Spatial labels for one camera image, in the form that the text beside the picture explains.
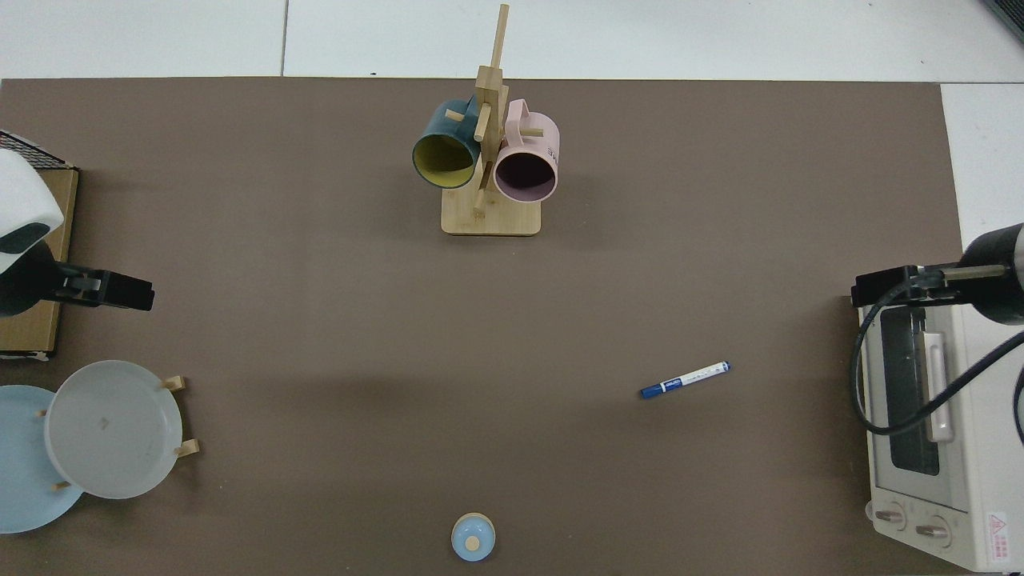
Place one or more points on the wooden cup stand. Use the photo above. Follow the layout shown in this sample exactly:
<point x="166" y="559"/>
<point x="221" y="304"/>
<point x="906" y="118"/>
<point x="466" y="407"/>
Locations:
<point x="490" y="216"/>

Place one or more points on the grey plate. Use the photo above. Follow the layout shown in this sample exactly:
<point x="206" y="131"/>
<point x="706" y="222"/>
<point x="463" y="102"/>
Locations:
<point x="112" y="432"/>

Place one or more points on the light blue plate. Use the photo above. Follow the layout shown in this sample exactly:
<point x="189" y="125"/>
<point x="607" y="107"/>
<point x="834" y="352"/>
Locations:
<point x="24" y="464"/>

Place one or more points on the pale toaster oven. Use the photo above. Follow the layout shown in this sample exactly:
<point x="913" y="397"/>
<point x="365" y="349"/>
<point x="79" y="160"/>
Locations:
<point x="984" y="448"/>

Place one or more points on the wooden plate rack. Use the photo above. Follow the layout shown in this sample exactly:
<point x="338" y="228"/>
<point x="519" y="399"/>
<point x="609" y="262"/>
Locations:
<point x="174" y="383"/>

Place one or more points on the dark teal cup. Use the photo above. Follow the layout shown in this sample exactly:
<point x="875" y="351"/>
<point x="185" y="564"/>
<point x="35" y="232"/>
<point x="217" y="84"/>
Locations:
<point x="444" y="156"/>

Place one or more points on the dark grey corner panel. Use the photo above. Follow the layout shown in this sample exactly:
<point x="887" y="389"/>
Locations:
<point x="1010" y="14"/>

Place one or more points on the small blue round bell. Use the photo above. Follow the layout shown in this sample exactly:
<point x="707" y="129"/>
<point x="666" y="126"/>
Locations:
<point x="473" y="538"/>

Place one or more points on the brown table cloth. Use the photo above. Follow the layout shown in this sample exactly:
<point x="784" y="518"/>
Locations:
<point x="320" y="320"/>

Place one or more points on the pink cup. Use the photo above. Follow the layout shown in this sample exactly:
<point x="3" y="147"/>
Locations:
<point x="524" y="176"/>

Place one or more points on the blue white marker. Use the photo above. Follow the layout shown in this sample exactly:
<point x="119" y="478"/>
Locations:
<point x="688" y="379"/>

